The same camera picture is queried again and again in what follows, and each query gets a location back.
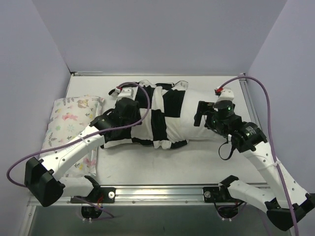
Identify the white pillow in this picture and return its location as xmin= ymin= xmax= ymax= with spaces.
xmin=172 ymin=88 xmax=227 ymax=143

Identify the black white checkered pillowcase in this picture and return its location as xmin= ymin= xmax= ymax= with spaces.
xmin=102 ymin=80 xmax=189 ymax=149

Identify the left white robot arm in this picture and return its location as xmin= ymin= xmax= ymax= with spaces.
xmin=24 ymin=98 xmax=141 ymax=207

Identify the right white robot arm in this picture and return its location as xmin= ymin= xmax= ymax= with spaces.
xmin=194 ymin=100 xmax=315 ymax=231

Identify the floral patterned pillow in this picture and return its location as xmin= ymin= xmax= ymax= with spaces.
xmin=42 ymin=95 xmax=105 ymax=177

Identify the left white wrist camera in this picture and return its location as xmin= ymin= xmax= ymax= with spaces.
xmin=117 ymin=88 xmax=137 ymax=101

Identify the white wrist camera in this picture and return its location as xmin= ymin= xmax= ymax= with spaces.
xmin=117 ymin=88 xmax=137 ymax=101
xmin=215 ymin=88 xmax=234 ymax=102

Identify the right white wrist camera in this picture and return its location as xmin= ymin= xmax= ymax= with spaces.
xmin=215 ymin=88 xmax=234 ymax=102

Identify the thin black cable loop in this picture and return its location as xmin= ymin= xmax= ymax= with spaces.
xmin=218 ymin=140 xmax=234 ymax=161

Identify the right aluminium rail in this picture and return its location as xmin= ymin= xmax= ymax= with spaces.
xmin=239 ymin=73 xmax=261 ymax=129

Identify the aluminium rail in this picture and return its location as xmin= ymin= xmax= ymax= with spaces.
xmin=239 ymin=73 xmax=261 ymax=129
xmin=27 ymin=184 xmax=271 ymax=207

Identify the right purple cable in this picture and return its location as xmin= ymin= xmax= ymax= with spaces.
xmin=216 ymin=76 xmax=301 ymax=236

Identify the purple cable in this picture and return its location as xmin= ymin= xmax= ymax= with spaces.
xmin=6 ymin=82 xmax=151 ymax=220
xmin=216 ymin=76 xmax=301 ymax=236

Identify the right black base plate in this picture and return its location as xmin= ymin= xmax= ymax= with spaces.
xmin=202 ymin=186 xmax=243 ymax=204

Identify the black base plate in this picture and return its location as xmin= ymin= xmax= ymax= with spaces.
xmin=202 ymin=186 xmax=243 ymax=204
xmin=78 ymin=186 xmax=116 ymax=204

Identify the front aluminium rail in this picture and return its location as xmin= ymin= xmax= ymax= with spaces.
xmin=27 ymin=184 xmax=271 ymax=207

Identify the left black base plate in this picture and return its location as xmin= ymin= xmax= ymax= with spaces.
xmin=78 ymin=186 xmax=116 ymax=204

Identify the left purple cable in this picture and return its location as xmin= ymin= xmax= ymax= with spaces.
xmin=6 ymin=82 xmax=151 ymax=220

